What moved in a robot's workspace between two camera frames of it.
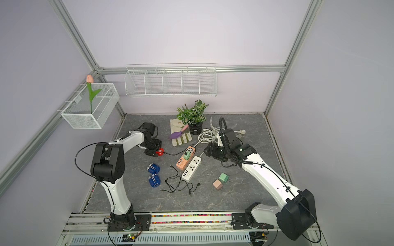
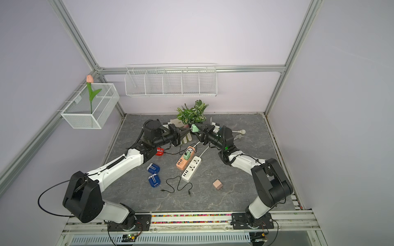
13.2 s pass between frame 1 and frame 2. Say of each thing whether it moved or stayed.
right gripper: moved
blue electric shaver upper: stayed
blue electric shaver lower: stayed
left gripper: moved
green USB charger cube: stayed
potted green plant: stayed
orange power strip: stayed
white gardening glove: stayed
